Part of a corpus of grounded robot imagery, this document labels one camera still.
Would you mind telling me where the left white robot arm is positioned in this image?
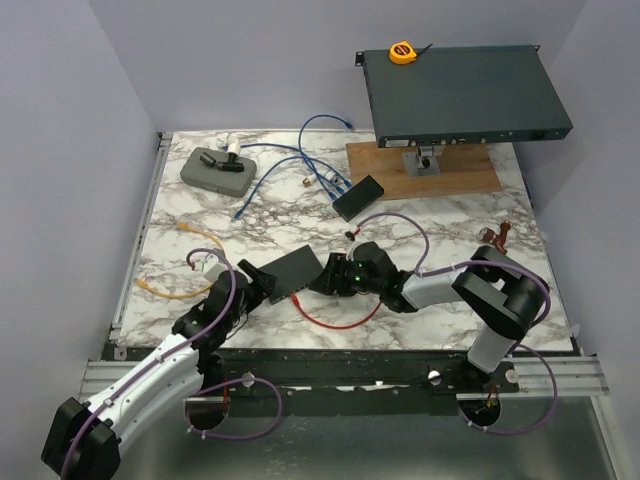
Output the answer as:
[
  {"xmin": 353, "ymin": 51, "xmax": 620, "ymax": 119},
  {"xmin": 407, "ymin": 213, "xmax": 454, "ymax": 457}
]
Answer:
[{"xmin": 41, "ymin": 260, "xmax": 276, "ymax": 479}]

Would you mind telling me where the yellow tape measure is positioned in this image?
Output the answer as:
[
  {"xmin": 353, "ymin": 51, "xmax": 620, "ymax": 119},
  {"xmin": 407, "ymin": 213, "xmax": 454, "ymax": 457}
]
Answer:
[{"xmin": 388, "ymin": 41, "xmax": 433, "ymax": 65}]

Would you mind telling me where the red ethernet cable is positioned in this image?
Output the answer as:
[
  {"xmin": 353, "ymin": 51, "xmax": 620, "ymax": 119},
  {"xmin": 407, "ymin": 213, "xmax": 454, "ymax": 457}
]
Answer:
[{"xmin": 289, "ymin": 292, "xmax": 384, "ymax": 330}]

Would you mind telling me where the red-brown handle tool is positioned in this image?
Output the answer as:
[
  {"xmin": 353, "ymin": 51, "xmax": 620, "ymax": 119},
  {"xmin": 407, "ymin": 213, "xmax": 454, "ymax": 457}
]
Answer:
[{"xmin": 478, "ymin": 221, "xmax": 511, "ymax": 254}]

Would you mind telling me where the wooden board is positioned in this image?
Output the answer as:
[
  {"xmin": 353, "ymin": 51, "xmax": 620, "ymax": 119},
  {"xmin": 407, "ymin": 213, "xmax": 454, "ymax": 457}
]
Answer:
[{"xmin": 346, "ymin": 142, "xmax": 502, "ymax": 200}]

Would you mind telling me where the long blue ethernet cable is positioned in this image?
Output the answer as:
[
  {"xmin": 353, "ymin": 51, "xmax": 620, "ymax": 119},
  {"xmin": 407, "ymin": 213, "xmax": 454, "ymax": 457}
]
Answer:
[{"xmin": 232, "ymin": 142, "xmax": 331, "ymax": 220}]

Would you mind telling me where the grey metal stand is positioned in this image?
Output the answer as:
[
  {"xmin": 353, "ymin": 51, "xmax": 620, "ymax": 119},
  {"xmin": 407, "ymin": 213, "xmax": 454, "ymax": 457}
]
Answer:
[{"xmin": 402, "ymin": 146, "xmax": 444, "ymax": 177}]

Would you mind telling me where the grey case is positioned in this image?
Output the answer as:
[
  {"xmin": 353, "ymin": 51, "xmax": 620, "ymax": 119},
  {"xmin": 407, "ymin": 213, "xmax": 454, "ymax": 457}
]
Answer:
[{"xmin": 180, "ymin": 147, "xmax": 257, "ymax": 198}]

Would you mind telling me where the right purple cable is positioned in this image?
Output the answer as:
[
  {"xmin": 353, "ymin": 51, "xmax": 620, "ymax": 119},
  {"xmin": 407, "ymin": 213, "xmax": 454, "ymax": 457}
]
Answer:
[{"xmin": 352, "ymin": 213, "xmax": 559, "ymax": 436}]

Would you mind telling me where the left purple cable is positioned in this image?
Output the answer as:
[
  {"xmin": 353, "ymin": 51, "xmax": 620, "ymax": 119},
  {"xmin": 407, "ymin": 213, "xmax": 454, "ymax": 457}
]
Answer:
[{"xmin": 59, "ymin": 247, "xmax": 284, "ymax": 480}]

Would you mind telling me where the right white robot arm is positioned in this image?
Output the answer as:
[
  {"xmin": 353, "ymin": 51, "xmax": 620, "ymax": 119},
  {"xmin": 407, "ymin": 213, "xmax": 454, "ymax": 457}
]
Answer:
[{"xmin": 309, "ymin": 242, "xmax": 551, "ymax": 392}]

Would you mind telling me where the dark green rack unit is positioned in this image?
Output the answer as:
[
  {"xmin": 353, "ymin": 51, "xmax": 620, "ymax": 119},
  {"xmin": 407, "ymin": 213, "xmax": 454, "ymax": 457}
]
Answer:
[{"xmin": 355, "ymin": 45, "xmax": 573, "ymax": 148}]

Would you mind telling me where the black TP-Link network switch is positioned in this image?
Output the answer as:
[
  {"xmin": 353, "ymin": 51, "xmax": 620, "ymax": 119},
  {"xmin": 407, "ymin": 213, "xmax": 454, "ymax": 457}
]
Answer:
[{"xmin": 260, "ymin": 245, "xmax": 323, "ymax": 305}]

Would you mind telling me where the black T-shaped fitting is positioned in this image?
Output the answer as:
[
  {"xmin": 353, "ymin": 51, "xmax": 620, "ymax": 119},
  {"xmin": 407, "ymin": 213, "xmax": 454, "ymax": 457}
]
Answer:
[{"xmin": 199, "ymin": 151, "xmax": 245, "ymax": 173}]

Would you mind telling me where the purple cable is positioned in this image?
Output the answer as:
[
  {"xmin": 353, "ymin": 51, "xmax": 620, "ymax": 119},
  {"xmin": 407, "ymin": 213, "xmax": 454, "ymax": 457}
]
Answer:
[
  {"xmin": 352, "ymin": 213, "xmax": 559, "ymax": 436},
  {"xmin": 59, "ymin": 247, "xmax": 284, "ymax": 480}
]

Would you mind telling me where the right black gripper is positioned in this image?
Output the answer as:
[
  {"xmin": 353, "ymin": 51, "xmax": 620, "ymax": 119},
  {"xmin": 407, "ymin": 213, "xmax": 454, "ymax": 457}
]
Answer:
[{"xmin": 309, "ymin": 252, "xmax": 383, "ymax": 297}]

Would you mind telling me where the yellow ethernet cable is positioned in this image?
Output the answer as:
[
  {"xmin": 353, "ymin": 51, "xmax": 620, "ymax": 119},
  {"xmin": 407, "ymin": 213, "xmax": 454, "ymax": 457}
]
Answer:
[{"xmin": 135, "ymin": 222, "xmax": 226, "ymax": 300}]

